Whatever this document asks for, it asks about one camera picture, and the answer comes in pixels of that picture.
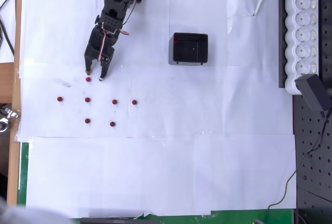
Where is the white paper table cover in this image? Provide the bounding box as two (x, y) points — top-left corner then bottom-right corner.
(17, 0), (298, 219)

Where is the black square bin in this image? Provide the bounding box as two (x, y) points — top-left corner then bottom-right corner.
(168, 32), (209, 66)

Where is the thin black adapter cable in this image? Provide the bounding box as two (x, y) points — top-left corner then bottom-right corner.
(266, 109), (330, 211)

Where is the black power adapter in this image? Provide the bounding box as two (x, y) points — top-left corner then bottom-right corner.
(295, 74), (329, 113)

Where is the white power strip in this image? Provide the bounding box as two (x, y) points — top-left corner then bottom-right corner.
(284, 0), (319, 95)

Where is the black pegboard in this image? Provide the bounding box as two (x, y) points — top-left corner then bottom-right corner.
(292, 0), (332, 224)

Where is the metal clamp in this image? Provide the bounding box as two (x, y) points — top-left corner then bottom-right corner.
(0, 106), (21, 132)

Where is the blurred grey object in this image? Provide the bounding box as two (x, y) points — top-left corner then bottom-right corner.
(0, 197), (72, 224)

